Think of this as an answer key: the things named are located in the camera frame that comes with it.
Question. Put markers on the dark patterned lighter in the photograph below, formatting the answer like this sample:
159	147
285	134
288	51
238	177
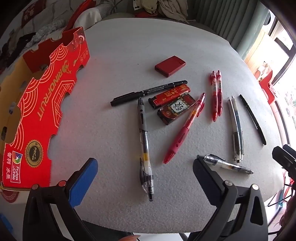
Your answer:
177	109

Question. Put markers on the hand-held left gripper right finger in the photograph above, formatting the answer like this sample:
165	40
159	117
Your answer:
205	176

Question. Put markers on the dark red printed pillow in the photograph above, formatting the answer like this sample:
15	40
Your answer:
30	14

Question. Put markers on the beige clothes pile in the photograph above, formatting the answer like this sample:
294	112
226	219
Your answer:
171	9

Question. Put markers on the red case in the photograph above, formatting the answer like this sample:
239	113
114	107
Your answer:
170	66

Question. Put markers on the red printed lighter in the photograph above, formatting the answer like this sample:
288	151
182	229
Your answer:
170	95

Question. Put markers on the white foam table mat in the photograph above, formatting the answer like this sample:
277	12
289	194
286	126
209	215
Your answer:
129	51

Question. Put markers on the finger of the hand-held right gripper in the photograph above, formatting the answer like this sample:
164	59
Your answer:
281	156
291	150

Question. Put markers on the grey gel pen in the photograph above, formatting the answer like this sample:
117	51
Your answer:
144	139

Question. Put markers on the large red gel pen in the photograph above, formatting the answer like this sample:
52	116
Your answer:
183	132

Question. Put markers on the clear gel pen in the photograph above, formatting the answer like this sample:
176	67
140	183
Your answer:
229	165

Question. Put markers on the red cardboard box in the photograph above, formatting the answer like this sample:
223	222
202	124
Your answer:
46	92

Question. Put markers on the black garment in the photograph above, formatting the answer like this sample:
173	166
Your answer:
20	40

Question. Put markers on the black slim pen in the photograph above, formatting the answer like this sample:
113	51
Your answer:
252	118

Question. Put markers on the red plastic chair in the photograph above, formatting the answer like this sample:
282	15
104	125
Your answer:
266	81

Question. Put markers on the grey sofa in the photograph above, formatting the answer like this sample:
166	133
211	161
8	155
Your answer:
13	27

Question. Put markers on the light blue blanket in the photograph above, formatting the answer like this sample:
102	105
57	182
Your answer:
48	30

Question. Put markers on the red cushion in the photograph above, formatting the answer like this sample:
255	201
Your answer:
79	11

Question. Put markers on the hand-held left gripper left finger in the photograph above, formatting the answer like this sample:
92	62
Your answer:
83	178

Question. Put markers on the green curtain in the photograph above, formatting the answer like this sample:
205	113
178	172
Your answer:
231	27

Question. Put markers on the black marker pen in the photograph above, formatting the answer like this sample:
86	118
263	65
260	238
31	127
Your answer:
148	92

